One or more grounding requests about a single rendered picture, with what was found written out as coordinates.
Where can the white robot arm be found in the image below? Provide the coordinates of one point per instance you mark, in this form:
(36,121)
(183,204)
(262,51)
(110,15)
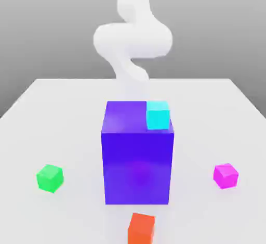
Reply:
(133,40)

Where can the small cyan cube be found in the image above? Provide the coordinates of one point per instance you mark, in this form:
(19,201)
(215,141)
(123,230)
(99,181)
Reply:
(158,117)

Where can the small green cube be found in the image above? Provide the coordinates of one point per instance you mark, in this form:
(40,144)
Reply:
(49,178)

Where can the small magenta cube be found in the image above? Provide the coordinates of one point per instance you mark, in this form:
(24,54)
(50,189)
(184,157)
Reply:
(225,176)

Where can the small orange cube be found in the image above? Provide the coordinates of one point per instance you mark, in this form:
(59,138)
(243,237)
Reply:
(141,229)

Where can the large purple box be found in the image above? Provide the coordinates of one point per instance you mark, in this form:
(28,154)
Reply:
(137,165)

